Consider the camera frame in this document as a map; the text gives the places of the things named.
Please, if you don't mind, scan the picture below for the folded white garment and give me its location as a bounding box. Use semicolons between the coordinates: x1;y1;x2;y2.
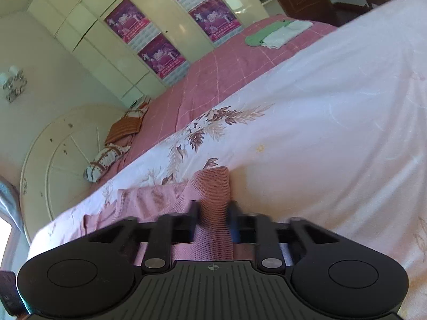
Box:
261;20;313;49

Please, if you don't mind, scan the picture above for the folded green garment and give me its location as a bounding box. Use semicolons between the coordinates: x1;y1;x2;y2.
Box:
245;20;292;47

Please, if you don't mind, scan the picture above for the grey curtain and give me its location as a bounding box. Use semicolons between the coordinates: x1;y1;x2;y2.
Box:
0;176;25;233

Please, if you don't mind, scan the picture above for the lower right purple poster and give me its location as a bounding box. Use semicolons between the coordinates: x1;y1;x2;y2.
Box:
189;0;242;47

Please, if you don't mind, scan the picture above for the cream round headboard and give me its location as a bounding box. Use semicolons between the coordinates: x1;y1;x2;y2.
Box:
19;104;124;242

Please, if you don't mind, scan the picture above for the wall sconce lamp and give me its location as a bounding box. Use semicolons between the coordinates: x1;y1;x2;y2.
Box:
1;66;27;103

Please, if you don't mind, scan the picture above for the upper left purple poster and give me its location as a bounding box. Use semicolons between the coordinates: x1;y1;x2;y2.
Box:
104;0;150;44

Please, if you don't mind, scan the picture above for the lower left purple poster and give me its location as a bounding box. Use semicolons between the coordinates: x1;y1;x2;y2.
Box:
137;33;185;79

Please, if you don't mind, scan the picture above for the floral patterned pillow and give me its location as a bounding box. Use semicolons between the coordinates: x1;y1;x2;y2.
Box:
83;143;130;183

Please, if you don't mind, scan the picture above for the white floral quilt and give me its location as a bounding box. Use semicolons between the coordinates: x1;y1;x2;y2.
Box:
29;0;426;319

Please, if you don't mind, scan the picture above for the pink knit sweater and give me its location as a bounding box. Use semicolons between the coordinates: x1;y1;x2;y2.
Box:
74;166;253;261

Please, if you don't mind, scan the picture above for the orange striped pillow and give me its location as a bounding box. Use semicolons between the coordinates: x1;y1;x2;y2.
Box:
104;117;143;145

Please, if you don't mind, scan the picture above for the pink checked bed sheet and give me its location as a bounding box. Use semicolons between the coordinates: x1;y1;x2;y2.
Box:
109;14;337;177

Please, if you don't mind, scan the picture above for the window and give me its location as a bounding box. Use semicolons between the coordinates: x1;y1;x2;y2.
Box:
0;217;12;262

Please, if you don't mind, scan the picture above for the cream wardrobe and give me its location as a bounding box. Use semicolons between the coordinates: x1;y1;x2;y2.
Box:
28;0;268;106

